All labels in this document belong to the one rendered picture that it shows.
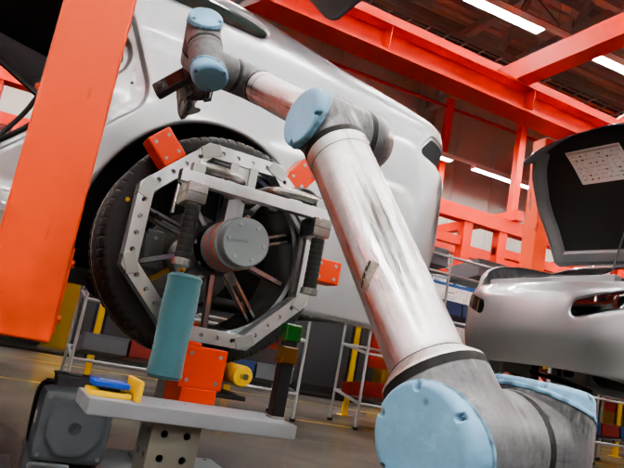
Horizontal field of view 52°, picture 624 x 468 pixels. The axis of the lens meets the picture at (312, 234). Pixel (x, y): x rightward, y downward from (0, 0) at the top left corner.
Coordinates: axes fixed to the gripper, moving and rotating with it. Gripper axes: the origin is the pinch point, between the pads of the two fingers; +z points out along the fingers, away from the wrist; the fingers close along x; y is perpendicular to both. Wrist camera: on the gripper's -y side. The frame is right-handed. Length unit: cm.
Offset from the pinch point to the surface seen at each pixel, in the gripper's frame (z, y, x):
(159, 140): -9.8, -12.2, -16.5
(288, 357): -14, -4, -85
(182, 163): -6.4, -7.3, -22.6
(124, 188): 2.4, -22.0, -21.6
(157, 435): -14, -36, -92
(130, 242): 2.3, -25.2, -38.7
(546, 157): 153, 323, 55
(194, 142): -2.4, 0.0, -12.7
